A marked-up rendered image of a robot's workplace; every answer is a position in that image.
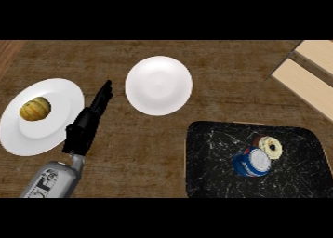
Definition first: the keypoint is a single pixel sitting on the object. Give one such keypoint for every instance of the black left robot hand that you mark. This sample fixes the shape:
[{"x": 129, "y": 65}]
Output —
[{"x": 88, "y": 119}]

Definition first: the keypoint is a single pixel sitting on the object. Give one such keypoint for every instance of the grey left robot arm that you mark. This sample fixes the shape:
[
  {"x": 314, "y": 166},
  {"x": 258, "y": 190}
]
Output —
[{"x": 50, "y": 182}]

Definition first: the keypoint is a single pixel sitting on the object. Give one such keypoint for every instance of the black marble tray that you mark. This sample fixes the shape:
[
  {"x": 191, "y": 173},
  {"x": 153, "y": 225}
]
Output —
[{"x": 211, "y": 167}]

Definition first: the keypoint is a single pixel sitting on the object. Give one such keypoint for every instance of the blue can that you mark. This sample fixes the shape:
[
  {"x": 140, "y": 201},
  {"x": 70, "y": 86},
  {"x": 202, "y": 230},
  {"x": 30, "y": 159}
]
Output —
[{"x": 252, "y": 162}]

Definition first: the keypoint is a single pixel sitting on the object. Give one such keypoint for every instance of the pale wooden tiered shelf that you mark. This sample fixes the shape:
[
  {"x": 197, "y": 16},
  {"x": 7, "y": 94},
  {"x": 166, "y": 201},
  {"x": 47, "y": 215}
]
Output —
[{"x": 311, "y": 79}]

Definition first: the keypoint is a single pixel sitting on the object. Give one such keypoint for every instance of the large white plate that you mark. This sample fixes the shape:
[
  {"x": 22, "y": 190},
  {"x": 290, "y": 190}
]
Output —
[{"x": 41, "y": 116}]

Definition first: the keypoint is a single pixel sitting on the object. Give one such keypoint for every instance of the yellow-green round squash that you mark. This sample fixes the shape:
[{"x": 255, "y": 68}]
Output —
[{"x": 35, "y": 108}]

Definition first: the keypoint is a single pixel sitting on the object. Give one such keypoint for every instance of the small white plate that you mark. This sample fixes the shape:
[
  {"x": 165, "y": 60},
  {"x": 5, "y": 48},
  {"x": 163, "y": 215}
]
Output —
[{"x": 159, "y": 85}]

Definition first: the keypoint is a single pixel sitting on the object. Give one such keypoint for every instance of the cream glazed donut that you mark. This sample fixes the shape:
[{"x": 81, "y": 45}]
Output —
[{"x": 271, "y": 147}]

